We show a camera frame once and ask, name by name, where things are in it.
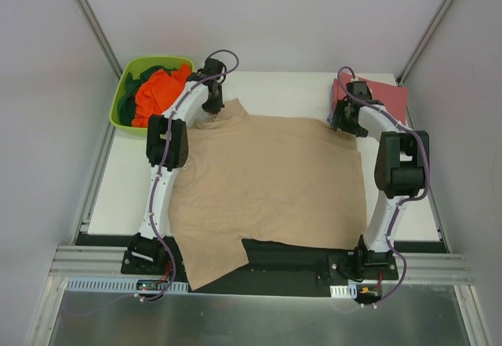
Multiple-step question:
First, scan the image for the beige t shirt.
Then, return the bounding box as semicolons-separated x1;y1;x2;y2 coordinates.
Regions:
169;100;367;290

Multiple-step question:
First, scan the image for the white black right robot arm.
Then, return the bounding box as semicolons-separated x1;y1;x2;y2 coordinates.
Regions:
329;78;430;282

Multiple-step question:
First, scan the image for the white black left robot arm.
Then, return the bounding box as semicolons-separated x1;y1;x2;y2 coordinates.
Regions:
123;58;227;275

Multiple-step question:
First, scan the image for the folded purple t shirt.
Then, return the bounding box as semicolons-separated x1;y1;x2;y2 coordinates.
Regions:
326;103;336;125

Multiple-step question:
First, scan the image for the folded red t shirt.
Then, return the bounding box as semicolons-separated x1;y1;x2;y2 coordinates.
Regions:
331;76;408;126

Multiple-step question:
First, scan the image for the orange t shirt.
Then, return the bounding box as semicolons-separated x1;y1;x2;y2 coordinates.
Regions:
131;64;192;128

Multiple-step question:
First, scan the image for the dark green t shirt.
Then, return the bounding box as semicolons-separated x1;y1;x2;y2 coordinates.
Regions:
117;65;173;126

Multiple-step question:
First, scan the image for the green plastic basket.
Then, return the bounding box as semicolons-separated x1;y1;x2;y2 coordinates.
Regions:
109;56;195;137

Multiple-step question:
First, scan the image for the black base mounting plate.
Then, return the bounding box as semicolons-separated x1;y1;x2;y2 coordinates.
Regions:
74;232;399;296

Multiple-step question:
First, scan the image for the right white cable duct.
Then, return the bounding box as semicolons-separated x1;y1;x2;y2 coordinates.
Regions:
329;284;358;299

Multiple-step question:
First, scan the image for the white cable duct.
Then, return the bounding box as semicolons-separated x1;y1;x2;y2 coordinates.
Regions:
67;277;189;295
329;284;358;299

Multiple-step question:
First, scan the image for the right aluminium corner post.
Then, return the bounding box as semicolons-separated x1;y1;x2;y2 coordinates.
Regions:
396;0;456;86

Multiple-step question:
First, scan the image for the aluminium corner post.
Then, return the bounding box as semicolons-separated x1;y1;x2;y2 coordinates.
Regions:
396;0;456;86
75;0;122;78

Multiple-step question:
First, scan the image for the left white cable duct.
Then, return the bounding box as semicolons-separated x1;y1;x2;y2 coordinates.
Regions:
67;277;189;295

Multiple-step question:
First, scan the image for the left aluminium corner post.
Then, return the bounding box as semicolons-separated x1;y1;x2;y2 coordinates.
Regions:
75;0;122;78

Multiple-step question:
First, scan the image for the aluminium front frame rail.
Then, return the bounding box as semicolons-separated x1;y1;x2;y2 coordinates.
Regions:
49;246;474;286

